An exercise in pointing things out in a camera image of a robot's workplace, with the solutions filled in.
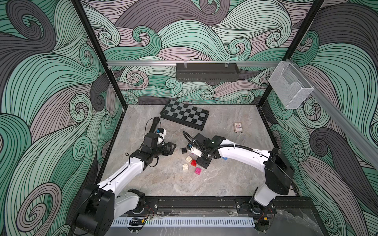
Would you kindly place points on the black microphone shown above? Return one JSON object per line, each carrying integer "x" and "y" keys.
{"x": 154, "y": 126}

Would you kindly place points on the pink square lego brick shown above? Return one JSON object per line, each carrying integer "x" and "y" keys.
{"x": 198, "y": 171}

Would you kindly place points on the black wall tray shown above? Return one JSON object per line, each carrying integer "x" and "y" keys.
{"x": 207, "y": 72}

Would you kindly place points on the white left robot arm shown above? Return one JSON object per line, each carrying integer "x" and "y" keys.
{"x": 101, "y": 203}

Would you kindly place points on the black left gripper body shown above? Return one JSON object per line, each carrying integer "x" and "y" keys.
{"x": 157, "y": 151}

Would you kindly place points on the clear plastic wall bin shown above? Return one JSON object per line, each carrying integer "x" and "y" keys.
{"x": 290, "y": 85}

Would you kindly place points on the white slotted cable duct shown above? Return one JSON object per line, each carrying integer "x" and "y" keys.
{"x": 244, "y": 222}

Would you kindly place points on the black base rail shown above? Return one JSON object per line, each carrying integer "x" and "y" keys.
{"x": 241, "y": 205}

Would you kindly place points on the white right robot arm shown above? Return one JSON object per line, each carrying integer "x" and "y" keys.
{"x": 277, "y": 169}

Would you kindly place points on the red square lego brick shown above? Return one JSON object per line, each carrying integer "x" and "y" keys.
{"x": 193, "y": 162}

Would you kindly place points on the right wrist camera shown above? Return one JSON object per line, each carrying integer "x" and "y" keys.
{"x": 199, "y": 142}

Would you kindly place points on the playing card box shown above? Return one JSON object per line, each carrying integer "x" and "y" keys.
{"x": 237, "y": 127}

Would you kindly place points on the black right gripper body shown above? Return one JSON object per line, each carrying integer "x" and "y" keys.
{"x": 205, "y": 159}

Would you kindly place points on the black green chessboard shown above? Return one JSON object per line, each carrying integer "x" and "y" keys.
{"x": 185, "y": 114}

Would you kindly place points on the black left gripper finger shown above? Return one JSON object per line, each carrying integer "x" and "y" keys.
{"x": 168, "y": 152}
{"x": 170, "y": 145}

